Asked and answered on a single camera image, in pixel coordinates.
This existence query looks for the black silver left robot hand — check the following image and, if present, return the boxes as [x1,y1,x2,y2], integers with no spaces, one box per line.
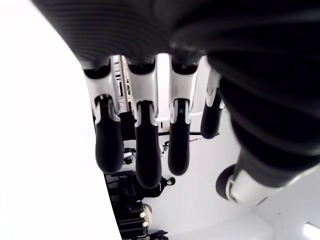
[29,0,320,206]

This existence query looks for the silver metal truss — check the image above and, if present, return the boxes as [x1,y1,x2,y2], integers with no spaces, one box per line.
[112,55,132,115]

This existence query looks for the black backpack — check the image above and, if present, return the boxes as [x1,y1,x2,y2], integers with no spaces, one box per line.
[143,176,176,198]

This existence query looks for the beige round object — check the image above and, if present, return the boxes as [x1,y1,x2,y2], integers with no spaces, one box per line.
[139,202,153,230]

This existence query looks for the black stacked equipment cases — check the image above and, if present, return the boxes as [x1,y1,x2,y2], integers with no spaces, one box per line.
[104,171,145,240]

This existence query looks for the rectangular ceiling light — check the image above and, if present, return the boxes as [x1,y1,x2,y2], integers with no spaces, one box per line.
[302,222,320,240]

